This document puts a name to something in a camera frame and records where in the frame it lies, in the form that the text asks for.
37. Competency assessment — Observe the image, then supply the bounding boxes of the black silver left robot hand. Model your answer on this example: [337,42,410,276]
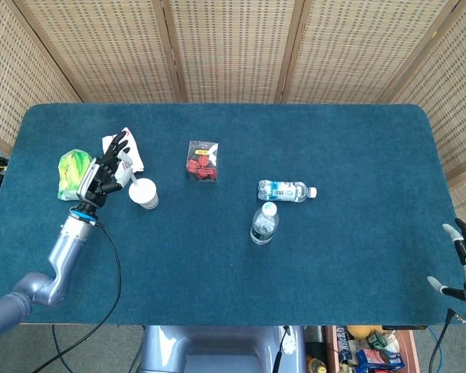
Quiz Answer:
[75,131,136,213]

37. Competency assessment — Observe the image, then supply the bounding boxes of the white paper cup blue print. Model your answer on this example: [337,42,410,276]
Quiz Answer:
[128,177,159,210]

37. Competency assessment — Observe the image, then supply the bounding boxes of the green yellow snack bag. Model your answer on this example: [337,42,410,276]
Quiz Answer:
[57,148,94,202]

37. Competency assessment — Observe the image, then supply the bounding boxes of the crumpled white wrapper red print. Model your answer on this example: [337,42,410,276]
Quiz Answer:
[102,127,145,174]

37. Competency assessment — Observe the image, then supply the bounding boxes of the clear box of red caps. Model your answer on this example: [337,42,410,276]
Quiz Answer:
[186,139,220,183]

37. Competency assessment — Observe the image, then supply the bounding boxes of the woven folding screen panel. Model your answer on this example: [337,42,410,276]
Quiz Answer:
[388,23,466,234]
[13,0,186,104]
[0,0,83,156]
[281,0,465,105]
[162,0,310,104]

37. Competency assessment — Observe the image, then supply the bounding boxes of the blue snack package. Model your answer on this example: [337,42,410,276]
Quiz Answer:
[355,347,405,372]

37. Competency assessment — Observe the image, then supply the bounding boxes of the yellow round fruit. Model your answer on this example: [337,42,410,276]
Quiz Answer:
[346,325,374,341]

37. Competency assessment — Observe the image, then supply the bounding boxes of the pink bin of groceries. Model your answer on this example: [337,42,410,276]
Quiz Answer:
[325,325,419,373]

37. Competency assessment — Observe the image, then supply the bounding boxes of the water bottle with green label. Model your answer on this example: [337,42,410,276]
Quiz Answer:
[249,201,280,246]

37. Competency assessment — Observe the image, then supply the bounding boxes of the small water bottle white label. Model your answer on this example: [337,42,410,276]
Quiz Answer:
[257,179,318,203]

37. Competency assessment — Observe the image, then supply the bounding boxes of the silver blue robot torso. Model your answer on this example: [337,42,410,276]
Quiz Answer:
[134,325,308,373]

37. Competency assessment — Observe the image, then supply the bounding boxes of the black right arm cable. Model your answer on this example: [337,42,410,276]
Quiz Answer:
[428,308,466,373]

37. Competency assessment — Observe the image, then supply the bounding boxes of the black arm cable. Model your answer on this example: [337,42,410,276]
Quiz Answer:
[33,221,123,373]
[428,308,466,373]

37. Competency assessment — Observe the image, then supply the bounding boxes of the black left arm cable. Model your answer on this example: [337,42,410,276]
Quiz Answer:
[33,221,123,373]

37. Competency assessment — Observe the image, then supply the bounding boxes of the black cable on torso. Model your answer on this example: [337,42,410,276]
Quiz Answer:
[272,325,293,373]

